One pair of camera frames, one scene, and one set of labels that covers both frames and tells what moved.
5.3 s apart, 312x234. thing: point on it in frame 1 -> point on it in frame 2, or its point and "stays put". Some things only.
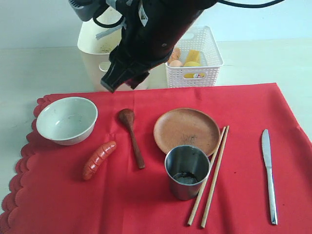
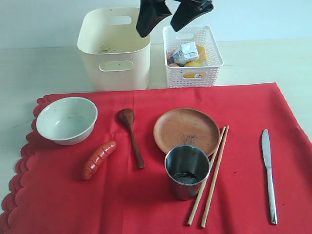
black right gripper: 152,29 -> 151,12
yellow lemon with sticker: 192,63 stays put
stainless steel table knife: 266,147 stays put
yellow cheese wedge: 193,55 -> 202,54
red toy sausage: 98,159 stays put
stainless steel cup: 187,167 stays put
